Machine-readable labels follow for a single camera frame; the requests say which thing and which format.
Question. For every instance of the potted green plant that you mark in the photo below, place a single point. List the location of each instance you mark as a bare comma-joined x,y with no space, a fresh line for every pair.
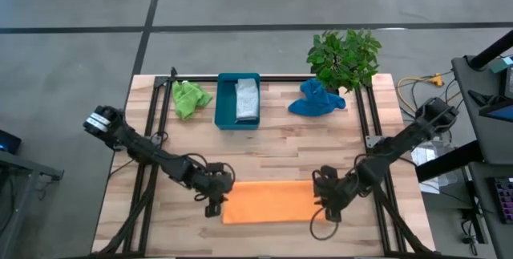
344,60

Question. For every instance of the black pole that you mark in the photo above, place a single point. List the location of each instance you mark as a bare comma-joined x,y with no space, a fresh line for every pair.
491,52

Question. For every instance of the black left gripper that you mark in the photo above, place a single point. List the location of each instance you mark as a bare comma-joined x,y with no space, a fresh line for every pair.
216,184

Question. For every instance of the small teal box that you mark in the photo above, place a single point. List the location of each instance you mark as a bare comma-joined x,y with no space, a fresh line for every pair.
503,64

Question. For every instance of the blue microfiber towel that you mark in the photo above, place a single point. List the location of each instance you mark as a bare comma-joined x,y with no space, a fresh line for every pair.
316,100

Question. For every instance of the black beam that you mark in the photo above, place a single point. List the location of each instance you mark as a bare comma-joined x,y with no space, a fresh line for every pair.
449,160

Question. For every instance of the teal plastic bin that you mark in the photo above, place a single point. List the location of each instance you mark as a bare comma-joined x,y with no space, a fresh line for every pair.
224,102

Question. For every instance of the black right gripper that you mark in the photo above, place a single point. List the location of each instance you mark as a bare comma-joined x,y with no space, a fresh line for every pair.
336,193

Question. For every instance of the black aluminium frame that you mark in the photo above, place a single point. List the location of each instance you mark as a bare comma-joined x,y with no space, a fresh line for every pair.
280,78

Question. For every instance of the white paper sheet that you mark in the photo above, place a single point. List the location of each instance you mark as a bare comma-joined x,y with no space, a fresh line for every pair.
425,159

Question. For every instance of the orange microfiber towel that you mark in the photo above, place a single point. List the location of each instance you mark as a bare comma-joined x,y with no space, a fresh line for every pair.
268,203

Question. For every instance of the green microfiber towel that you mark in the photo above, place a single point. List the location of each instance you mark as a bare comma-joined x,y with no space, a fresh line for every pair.
188,98

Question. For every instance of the black device with blue light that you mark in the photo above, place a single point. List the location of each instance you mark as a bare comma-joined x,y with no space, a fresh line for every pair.
8,142

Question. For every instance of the black tablet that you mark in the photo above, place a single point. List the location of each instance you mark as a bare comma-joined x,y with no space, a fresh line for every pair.
499,112

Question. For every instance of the black computer keyboard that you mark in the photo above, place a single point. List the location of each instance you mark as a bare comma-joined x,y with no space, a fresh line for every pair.
504,201

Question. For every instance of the grey microfiber towel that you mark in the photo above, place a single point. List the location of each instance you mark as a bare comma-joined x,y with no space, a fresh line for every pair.
246,100

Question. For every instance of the grey metal stand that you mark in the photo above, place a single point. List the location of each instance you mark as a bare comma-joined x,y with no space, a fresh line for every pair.
24,167

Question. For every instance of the black side desk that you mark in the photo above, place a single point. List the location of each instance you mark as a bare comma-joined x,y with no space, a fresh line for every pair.
483,195
481,130

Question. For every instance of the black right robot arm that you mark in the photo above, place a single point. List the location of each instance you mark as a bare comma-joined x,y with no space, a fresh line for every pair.
405,142

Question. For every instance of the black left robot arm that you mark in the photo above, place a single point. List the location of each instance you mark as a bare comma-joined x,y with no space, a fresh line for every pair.
148,154

